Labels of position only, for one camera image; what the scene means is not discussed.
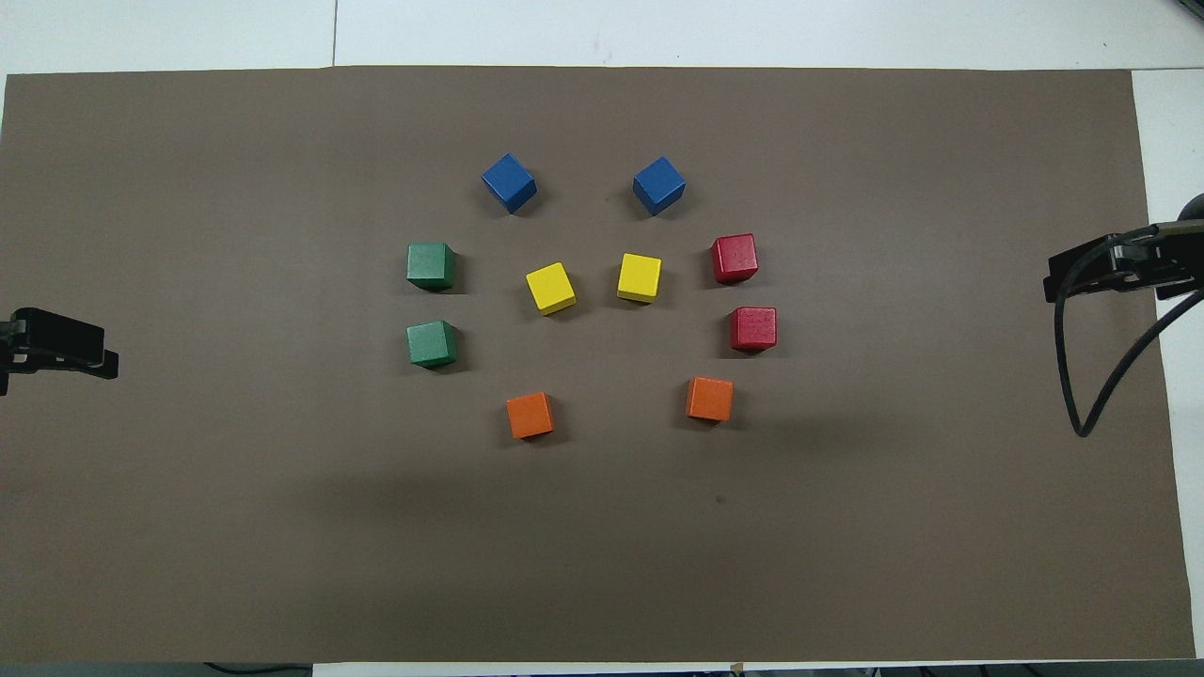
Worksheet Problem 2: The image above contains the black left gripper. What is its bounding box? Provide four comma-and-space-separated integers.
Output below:
0, 308, 119, 396

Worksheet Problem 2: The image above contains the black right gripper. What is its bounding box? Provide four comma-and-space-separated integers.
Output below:
1044, 228, 1204, 303

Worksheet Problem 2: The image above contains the green wooden block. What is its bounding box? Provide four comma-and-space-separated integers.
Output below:
406, 243, 457, 292
406, 321, 459, 369

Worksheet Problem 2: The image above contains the red wooden block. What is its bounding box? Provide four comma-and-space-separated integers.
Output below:
731, 307, 779, 354
710, 233, 760, 285

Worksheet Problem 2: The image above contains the brown paper table mat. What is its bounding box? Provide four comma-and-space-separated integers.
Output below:
0, 66, 1196, 665

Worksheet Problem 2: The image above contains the orange wooden block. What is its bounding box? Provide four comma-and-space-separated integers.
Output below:
506, 391, 556, 440
686, 376, 735, 423

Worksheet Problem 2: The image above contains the blue wooden block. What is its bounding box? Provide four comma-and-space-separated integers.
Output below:
632, 156, 687, 217
482, 153, 538, 214

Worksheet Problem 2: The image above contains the yellow wooden block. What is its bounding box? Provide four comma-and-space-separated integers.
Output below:
617, 253, 663, 305
525, 262, 578, 316

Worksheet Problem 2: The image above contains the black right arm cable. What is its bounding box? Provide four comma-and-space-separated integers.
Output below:
1053, 235, 1204, 438

